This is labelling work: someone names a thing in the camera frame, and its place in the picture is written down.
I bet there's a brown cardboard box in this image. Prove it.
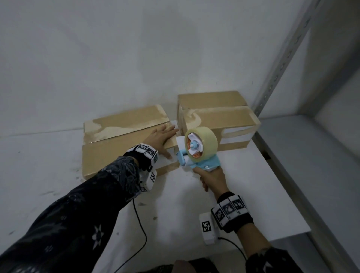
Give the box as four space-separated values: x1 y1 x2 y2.
177 90 261 155
82 104 180 180

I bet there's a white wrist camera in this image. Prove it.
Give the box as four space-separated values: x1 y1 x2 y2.
139 168 158 193
199 213 221 245

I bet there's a clear tape roll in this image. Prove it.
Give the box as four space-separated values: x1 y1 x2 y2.
184 126 219 164

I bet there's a person's right hand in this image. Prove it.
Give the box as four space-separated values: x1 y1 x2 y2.
198 166 229 202

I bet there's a person's left hand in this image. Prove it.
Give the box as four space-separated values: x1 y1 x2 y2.
143 124 180 161

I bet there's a black case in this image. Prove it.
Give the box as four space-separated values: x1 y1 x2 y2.
146 257 220 273

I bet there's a blue white tape dispenser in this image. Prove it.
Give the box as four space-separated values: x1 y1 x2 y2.
175 132 222 172

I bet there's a person's left forearm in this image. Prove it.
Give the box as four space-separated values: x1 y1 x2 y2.
0 156 143 273

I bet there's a person's leg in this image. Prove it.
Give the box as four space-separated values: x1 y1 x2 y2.
173 259 197 273

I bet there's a person's right forearm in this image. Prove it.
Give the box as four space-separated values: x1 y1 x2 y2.
237 222 304 273

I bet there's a grey metal shelf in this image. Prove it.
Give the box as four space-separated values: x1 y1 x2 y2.
251 0 360 273

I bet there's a black camera cable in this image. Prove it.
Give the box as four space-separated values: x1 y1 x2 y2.
218 237 248 261
114 198 148 273

